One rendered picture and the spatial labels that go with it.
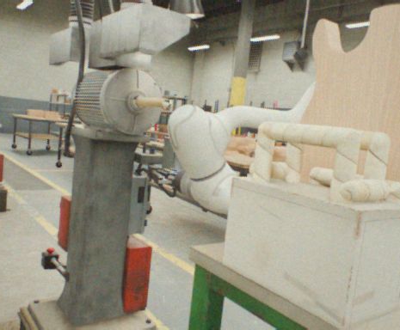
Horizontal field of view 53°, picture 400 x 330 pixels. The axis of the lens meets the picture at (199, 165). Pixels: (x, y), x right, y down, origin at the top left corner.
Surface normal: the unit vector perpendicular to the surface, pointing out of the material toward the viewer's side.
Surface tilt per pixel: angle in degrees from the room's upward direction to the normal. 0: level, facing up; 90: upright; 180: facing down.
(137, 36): 90
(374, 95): 90
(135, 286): 90
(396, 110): 90
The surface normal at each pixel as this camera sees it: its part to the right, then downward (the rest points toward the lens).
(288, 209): -0.81, -0.03
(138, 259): 0.59, 0.15
